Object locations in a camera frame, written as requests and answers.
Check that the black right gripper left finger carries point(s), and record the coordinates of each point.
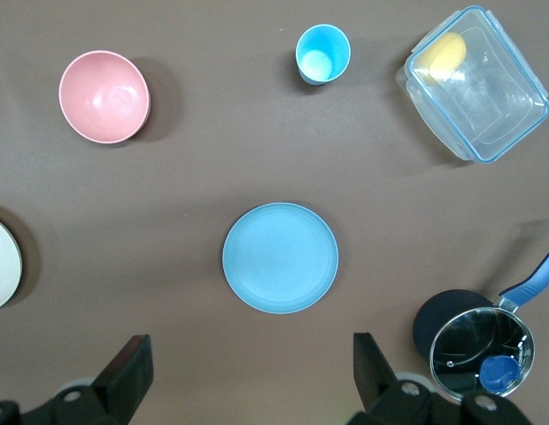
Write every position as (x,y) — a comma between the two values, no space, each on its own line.
(124,376)

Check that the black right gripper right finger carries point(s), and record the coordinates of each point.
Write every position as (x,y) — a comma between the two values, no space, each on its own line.
(372,376)

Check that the blue plate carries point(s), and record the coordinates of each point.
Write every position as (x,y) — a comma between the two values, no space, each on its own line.
(280,257)

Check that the glass lid with blue knob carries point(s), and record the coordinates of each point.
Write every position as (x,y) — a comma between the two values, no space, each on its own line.
(478,345)

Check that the beige plate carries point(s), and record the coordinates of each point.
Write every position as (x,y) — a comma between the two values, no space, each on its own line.
(3,265)

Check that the pink bowl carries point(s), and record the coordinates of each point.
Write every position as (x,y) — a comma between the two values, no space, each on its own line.
(104,97)

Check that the clear container with blue trim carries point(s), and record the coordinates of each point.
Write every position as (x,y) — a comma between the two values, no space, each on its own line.
(491,102)

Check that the blue plastic cup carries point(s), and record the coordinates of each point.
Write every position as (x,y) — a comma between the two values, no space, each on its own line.
(321,55)

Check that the yellow round fruit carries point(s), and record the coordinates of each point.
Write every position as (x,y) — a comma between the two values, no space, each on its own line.
(445,55)

